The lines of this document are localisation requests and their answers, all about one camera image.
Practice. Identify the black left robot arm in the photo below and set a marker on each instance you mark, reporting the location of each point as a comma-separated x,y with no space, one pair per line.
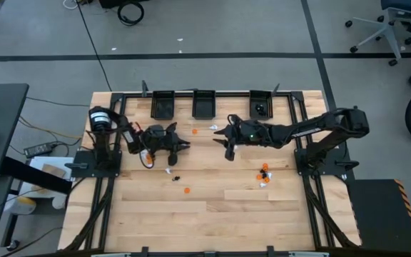
103,153

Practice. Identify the white sheet with cardboard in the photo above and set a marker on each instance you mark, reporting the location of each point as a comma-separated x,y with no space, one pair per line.
39,163

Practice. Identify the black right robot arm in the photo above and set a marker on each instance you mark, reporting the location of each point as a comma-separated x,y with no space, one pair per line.
309,130

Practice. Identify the white LED light bar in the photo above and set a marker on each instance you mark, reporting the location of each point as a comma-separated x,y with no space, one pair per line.
309,255
111,255

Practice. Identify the small black plastic spider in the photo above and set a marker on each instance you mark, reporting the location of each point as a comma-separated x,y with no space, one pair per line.
263,173
176,178
260,108

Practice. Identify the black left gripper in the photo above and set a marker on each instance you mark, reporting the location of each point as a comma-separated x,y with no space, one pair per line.
161,141

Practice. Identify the white cup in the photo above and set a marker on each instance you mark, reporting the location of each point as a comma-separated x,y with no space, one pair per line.
59,202

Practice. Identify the black power adapter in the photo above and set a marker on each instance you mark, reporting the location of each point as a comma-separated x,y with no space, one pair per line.
36,150

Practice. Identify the black desk support beam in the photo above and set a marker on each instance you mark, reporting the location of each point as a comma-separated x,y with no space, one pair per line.
38,176

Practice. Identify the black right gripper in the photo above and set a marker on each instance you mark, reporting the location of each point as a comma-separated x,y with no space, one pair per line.
243,133

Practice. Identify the white jug yellow cap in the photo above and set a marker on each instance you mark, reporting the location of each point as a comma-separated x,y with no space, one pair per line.
21,206

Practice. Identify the black aluminium table frame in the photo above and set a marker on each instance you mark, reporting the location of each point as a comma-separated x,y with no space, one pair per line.
227,94

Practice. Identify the black slotted plastic basket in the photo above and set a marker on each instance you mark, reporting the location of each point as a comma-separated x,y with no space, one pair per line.
253,98
203,107
162,107

